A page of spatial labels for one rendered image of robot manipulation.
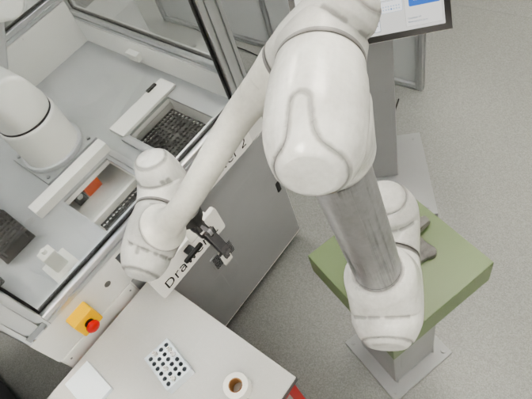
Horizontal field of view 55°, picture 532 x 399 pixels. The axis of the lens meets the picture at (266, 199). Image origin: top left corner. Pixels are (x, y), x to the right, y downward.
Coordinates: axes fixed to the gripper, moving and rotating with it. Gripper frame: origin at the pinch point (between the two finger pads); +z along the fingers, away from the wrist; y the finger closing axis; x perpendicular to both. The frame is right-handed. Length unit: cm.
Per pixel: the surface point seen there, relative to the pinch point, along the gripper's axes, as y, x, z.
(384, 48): 4, -100, 10
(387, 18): -1, -96, -8
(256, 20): 130, -156, 74
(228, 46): 24, -49, -25
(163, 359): -2.5, 31.0, 14.3
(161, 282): 8.6, 15.1, 4.6
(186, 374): -10.9, 30.0, 14.6
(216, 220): 8.6, -9.7, 5.9
